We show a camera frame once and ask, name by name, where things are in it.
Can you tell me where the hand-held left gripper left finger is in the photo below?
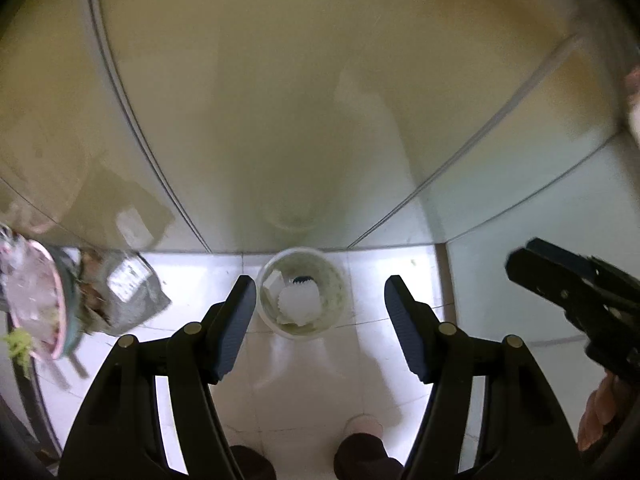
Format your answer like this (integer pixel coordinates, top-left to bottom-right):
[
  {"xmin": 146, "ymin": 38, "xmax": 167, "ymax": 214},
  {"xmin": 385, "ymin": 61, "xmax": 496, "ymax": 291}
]
[{"xmin": 59, "ymin": 275, "xmax": 257, "ymax": 480}]

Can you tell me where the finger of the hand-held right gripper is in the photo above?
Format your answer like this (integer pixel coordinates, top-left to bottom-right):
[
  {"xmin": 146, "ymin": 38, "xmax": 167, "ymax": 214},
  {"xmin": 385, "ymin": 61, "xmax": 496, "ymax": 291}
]
[
  {"xmin": 505, "ymin": 247, "xmax": 577, "ymax": 312},
  {"xmin": 525, "ymin": 238, "xmax": 599, "ymax": 282}
]

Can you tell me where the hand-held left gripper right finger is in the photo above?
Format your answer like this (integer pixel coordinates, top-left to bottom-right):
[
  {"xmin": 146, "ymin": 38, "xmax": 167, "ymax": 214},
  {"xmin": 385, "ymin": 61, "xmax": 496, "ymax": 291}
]
[{"xmin": 384, "ymin": 275, "xmax": 584, "ymax": 480}]

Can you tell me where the white paper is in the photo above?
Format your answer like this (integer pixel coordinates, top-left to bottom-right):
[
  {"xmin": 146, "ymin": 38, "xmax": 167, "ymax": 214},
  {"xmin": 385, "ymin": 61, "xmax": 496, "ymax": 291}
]
[{"xmin": 276, "ymin": 280, "xmax": 322, "ymax": 325}]

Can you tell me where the small white plastic bucket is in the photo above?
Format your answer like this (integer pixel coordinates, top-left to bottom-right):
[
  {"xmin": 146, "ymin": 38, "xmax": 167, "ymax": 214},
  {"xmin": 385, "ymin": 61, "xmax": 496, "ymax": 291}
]
[{"xmin": 256, "ymin": 247, "xmax": 347, "ymax": 342}]

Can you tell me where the person's right hand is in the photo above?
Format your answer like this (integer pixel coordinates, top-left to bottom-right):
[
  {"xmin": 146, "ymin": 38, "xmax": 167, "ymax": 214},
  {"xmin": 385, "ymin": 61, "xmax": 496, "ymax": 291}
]
[{"xmin": 577, "ymin": 372, "xmax": 629, "ymax": 454}]

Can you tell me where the grey plastic bag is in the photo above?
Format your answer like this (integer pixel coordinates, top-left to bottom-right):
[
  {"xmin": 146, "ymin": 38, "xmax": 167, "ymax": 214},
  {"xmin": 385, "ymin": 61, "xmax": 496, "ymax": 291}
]
[{"xmin": 75, "ymin": 251, "xmax": 174, "ymax": 337}]

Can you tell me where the person's right dark shoe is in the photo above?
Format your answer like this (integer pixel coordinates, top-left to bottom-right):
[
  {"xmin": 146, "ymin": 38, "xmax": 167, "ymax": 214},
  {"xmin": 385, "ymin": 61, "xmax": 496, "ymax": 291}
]
[{"xmin": 333, "ymin": 413, "xmax": 404, "ymax": 480}]

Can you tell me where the person's dark shoe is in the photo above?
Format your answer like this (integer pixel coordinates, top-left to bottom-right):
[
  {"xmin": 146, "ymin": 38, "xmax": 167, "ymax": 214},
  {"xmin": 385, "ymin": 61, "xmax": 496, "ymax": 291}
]
[
  {"xmin": 230, "ymin": 444, "xmax": 277, "ymax": 480},
  {"xmin": 333, "ymin": 413, "xmax": 404, "ymax": 480}
]

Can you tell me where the person's left dark shoe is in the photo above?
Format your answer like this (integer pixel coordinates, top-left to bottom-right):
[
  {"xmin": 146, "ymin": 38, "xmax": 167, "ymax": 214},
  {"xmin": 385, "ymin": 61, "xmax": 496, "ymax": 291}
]
[{"xmin": 230, "ymin": 444, "xmax": 277, "ymax": 480}]

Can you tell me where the pink basin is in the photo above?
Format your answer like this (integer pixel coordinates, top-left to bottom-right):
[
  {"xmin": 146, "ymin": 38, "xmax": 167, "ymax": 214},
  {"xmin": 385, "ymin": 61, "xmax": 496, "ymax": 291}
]
[{"xmin": 0, "ymin": 236, "xmax": 81, "ymax": 362}]

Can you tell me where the green vegetable scrap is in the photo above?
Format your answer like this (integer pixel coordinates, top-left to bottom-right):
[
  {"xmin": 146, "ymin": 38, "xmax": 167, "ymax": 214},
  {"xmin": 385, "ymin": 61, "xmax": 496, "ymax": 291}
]
[{"xmin": 2, "ymin": 329, "xmax": 36, "ymax": 377}]

